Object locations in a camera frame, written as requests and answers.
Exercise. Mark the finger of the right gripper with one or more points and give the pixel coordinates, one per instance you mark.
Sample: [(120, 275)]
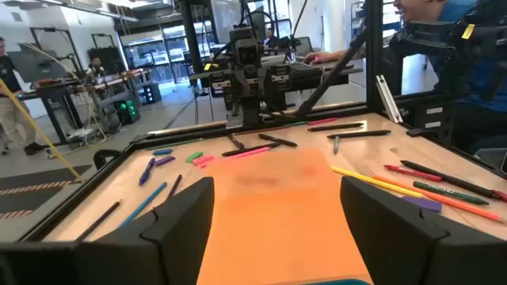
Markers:
[(282, 77), (221, 85)]

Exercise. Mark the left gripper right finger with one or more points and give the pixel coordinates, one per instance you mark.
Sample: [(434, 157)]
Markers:
[(396, 245)]

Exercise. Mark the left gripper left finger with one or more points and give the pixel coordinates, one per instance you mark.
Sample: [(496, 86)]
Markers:
[(174, 237)]

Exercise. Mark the blue pencil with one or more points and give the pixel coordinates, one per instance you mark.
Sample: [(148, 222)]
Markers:
[(142, 205)]

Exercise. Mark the green crayon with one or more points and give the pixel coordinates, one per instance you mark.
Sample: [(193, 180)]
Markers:
[(451, 193), (297, 124)]

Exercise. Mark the black pencil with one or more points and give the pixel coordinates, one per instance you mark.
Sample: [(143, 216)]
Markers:
[(99, 220), (174, 186)]

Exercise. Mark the red crayon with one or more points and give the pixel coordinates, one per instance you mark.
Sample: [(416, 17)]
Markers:
[(322, 121), (501, 195), (412, 173)]

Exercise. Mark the orange pencil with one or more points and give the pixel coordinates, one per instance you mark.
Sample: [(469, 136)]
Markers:
[(435, 198)]

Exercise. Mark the black ballpoint pen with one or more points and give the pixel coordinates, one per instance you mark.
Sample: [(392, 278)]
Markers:
[(237, 151), (336, 127), (277, 140), (358, 134), (447, 178)]

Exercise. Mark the yellow pencil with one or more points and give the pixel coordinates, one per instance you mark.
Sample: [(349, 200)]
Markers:
[(376, 181)]

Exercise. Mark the blue plastic bin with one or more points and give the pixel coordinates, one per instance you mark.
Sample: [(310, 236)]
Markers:
[(336, 282)]

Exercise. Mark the blue eraser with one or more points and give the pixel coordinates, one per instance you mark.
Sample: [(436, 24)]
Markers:
[(162, 152)]

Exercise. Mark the orange plastic bin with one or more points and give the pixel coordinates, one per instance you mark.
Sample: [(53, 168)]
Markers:
[(277, 221)]

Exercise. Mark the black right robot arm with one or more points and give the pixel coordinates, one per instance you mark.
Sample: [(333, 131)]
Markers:
[(251, 111)]

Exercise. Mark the black desk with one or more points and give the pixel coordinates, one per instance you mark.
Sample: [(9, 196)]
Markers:
[(59, 93), (317, 73)]

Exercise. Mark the grey laptop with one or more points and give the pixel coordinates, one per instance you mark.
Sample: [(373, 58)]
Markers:
[(304, 46)]

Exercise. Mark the person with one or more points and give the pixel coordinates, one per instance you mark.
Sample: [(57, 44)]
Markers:
[(96, 67), (271, 39), (10, 79), (455, 10)]

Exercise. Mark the black computer tower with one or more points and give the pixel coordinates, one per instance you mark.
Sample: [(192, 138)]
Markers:
[(152, 93)]

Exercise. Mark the green eraser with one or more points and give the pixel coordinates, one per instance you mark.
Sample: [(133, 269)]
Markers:
[(194, 157)]

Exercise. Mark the pink eraser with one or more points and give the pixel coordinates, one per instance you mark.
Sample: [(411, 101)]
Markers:
[(204, 160)]

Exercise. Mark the grey crayon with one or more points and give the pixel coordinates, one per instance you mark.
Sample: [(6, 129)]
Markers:
[(336, 145)]

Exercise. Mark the computer tower green lights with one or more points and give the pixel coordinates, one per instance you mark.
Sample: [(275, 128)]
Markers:
[(126, 112)]

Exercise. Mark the work table with equipment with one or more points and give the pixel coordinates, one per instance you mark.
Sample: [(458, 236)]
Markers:
[(119, 79)]

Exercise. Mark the silver aluminium bar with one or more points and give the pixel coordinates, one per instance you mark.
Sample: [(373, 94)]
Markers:
[(389, 99)]

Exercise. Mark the black box white labels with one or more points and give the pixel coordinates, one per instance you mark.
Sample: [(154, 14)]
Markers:
[(420, 118)]

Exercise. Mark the black mat orange striped edge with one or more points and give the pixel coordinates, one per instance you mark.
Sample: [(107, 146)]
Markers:
[(35, 182)]

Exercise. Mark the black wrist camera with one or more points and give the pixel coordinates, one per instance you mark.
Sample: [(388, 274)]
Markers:
[(247, 51)]

